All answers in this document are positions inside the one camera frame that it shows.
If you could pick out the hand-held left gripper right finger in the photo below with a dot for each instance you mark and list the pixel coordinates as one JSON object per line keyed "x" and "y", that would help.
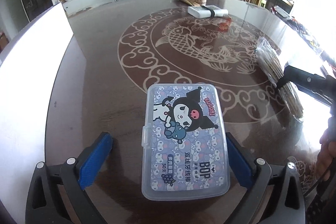
{"x": 240, "y": 161}

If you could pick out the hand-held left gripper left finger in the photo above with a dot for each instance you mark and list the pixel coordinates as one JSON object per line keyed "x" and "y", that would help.
{"x": 94, "y": 161}

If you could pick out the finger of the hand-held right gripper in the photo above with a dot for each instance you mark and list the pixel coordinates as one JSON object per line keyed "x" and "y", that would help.
{"x": 309, "y": 82}

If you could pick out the bundle of cotton swabs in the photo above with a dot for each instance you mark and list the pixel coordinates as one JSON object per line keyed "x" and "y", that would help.
{"x": 273, "y": 66}

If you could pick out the cartoon print plastic floss box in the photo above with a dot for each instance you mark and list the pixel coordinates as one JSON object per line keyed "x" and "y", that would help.
{"x": 183, "y": 140}

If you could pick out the person's right hand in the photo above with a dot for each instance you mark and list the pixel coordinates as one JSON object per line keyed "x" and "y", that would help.
{"x": 328, "y": 150}

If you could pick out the white packet black band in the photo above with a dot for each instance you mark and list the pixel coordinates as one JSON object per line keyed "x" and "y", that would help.
{"x": 207, "y": 11}

